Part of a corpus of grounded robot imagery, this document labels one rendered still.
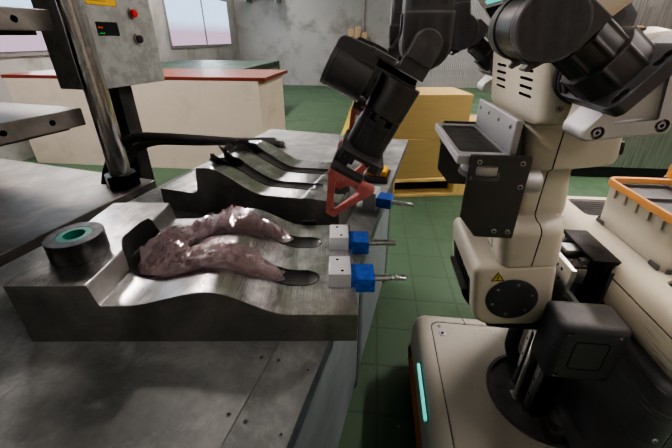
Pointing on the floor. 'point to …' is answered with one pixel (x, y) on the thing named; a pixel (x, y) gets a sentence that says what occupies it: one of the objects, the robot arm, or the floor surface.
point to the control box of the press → (102, 28)
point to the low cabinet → (222, 64)
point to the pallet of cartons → (451, 108)
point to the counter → (163, 112)
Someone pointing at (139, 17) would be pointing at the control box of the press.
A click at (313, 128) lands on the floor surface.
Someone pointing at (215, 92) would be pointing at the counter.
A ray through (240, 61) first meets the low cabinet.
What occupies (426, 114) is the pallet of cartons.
